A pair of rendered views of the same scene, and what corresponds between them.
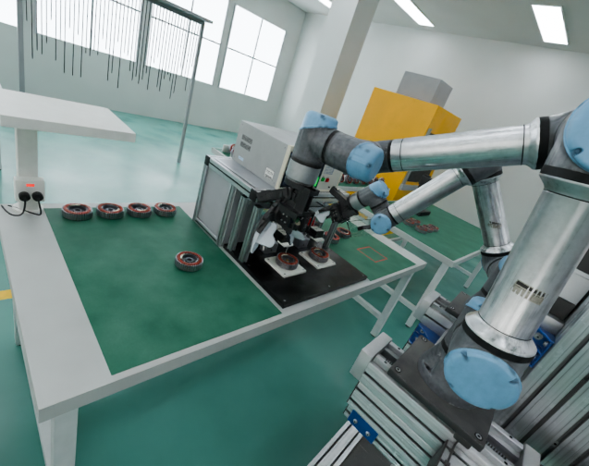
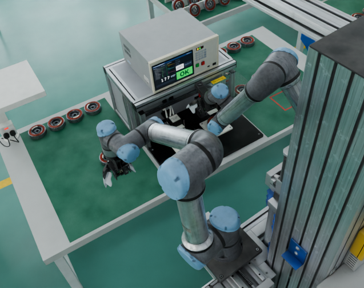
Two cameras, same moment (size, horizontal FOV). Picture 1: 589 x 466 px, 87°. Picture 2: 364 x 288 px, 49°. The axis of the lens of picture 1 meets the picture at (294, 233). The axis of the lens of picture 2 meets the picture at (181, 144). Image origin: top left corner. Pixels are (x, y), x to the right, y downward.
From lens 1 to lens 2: 125 cm
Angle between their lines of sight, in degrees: 31
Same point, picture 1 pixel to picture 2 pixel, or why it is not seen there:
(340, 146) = (112, 148)
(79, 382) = (56, 247)
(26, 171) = (1, 120)
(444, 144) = (163, 139)
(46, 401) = (45, 257)
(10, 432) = not seen: hidden behind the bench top
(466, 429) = (215, 272)
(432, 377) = not seen: hidden behind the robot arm
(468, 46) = not seen: outside the picture
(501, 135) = (179, 141)
